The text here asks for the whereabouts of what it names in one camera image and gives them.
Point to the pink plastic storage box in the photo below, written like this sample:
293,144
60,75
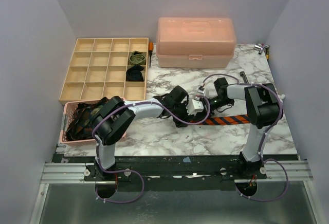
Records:
195,42

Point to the silver socket tool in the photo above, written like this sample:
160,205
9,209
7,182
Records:
260,47

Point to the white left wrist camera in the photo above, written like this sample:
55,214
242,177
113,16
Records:
194,106

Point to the orange navy striped tie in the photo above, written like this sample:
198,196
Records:
226,120

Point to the yellow black tool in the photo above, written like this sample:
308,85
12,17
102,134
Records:
267,53

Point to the metal crank handle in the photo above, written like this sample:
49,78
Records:
244,77

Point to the rolled black tie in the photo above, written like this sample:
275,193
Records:
134,74

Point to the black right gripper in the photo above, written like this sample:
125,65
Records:
218,101

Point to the wooden compartment tray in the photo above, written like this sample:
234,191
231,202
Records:
98,69

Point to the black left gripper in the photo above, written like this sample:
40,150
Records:
186,117

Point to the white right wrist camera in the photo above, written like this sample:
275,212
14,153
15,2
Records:
202,91

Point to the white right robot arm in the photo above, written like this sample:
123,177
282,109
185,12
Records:
264,110

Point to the pink plastic basket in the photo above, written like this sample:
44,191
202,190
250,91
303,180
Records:
66,119

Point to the aluminium extrusion frame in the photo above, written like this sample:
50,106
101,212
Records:
54,173

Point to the rolled green tie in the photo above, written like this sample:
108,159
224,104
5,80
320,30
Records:
137,58

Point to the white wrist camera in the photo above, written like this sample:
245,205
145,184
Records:
202,91
194,106

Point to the pile of patterned ties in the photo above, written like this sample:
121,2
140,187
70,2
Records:
80,128

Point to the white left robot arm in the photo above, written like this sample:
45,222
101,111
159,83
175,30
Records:
112,120

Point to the orange handled screwdriver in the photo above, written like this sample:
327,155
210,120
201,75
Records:
150,52

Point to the black mounting rail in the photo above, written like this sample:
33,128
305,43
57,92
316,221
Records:
178,173

